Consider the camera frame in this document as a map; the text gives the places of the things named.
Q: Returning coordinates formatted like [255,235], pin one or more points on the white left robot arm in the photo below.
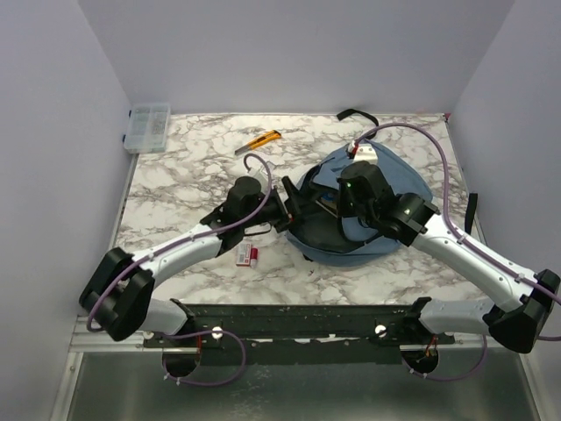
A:
[119,295]

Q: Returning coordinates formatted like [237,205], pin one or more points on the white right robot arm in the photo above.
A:
[519,300]

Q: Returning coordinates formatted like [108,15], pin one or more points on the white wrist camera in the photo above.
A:
[357,151]
[260,173]

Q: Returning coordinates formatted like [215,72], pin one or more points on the red white glue stick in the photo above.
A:
[254,257]

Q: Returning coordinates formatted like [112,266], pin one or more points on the red white staples box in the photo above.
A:
[244,254]

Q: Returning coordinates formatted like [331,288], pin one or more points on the blue backpack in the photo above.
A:
[324,237]

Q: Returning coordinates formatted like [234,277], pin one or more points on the black mounting base plate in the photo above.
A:
[303,334]

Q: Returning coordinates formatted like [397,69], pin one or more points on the aluminium rail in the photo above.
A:
[84,341]

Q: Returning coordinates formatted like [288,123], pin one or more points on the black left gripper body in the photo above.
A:
[274,211]

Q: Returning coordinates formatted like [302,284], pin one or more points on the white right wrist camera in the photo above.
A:
[357,151]

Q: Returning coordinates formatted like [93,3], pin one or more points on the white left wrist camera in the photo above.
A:
[260,173]

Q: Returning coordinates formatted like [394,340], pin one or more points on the yellow utility knife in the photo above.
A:
[258,142]

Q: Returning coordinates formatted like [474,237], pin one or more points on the blue blister pack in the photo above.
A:
[329,200]

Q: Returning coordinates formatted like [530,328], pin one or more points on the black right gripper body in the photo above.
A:
[346,208]

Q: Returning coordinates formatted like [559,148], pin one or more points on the clear plastic organizer box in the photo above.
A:
[147,128]

